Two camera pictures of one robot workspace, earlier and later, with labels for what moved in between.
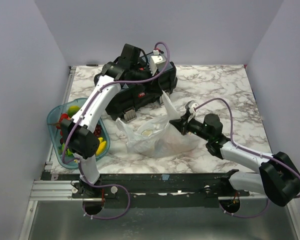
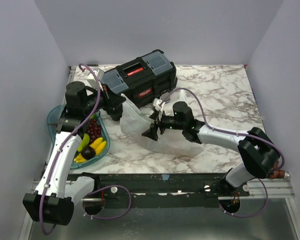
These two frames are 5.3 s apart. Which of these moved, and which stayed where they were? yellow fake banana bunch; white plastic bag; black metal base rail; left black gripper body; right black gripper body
Moved: left black gripper body; right black gripper body; white plastic bag
Stayed: black metal base rail; yellow fake banana bunch
